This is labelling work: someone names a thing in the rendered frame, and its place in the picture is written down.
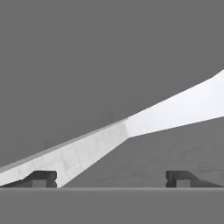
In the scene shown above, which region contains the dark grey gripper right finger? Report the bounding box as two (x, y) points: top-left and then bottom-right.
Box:
(164, 170), (224, 189)

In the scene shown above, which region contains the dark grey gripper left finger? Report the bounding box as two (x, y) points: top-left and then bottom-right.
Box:
(1, 170), (58, 189)

